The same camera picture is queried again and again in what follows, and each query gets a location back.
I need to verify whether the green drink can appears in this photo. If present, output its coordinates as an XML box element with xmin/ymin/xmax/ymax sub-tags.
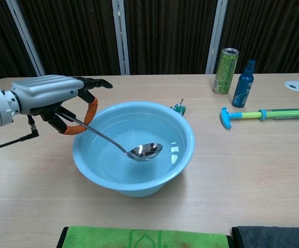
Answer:
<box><xmin>212</xmin><ymin>48</ymin><xmax>240</xmax><ymax>95</ymax></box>

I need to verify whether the dark grey towel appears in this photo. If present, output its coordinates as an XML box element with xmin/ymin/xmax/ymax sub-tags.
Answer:
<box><xmin>231</xmin><ymin>226</ymin><xmax>299</xmax><ymax>248</ymax></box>

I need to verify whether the white cable grommet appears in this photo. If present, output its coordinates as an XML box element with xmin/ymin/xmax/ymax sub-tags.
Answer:
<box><xmin>284</xmin><ymin>80</ymin><xmax>299</xmax><ymax>91</ymax></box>

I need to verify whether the green microfiber towel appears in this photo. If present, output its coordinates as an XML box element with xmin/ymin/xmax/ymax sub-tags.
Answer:
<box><xmin>56</xmin><ymin>226</ymin><xmax>233</xmax><ymax>248</ymax></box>

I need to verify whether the white partition post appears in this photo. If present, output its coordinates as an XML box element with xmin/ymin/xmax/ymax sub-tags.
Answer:
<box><xmin>205</xmin><ymin>0</ymin><xmax>229</xmax><ymax>75</ymax></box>
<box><xmin>112</xmin><ymin>0</ymin><xmax>130</xmax><ymax>76</ymax></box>
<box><xmin>6</xmin><ymin>0</ymin><xmax>47</xmax><ymax>78</ymax></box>

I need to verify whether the light blue plastic basin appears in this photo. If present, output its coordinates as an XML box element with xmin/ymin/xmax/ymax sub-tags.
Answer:
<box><xmin>72</xmin><ymin>101</ymin><xmax>196</xmax><ymax>198</ymax></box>

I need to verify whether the silver metal ladle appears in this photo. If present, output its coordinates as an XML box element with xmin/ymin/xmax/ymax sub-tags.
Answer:
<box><xmin>57</xmin><ymin>106</ymin><xmax>163</xmax><ymax>162</ymax></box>

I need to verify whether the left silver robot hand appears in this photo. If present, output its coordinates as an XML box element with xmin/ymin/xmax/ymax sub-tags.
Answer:
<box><xmin>9</xmin><ymin>74</ymin><xmax>113</xmax><ymax>136</ymax></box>

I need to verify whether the green and blue water pump toy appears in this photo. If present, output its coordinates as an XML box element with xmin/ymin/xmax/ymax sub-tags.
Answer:
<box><xmin>219</xmin><ymin>107</ymin><xmax>299</xmax><ymax>130</ymax></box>

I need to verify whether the small green circuit board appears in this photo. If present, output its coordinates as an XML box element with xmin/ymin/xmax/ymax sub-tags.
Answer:
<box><xmin>170</xmin><ymin>99</ymin><xmax>187</xmax><ymax>116</ymax></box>

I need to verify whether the dark blue spray bottle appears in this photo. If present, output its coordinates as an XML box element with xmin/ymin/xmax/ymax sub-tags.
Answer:
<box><xmin>231</xmin><ymin>59</ymin><xmax>257</xmax><ymax>108</ymax></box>

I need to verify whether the black cable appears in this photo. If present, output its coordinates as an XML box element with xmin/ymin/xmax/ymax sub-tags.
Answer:
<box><xmin>0</xmin><ymin>115</ymin><xmax>40</xmax><ymax>152</ymax></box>

